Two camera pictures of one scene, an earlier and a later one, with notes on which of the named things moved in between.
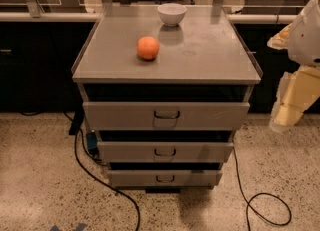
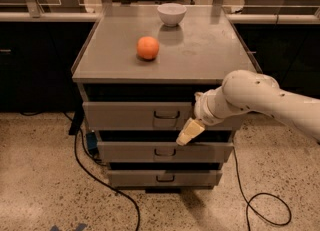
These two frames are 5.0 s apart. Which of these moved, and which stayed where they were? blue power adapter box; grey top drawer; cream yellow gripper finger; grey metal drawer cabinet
Moved: cream yellow gripper finger
Stayed: grey top drawer; grey metal drawer cabinet; blue power adapter box
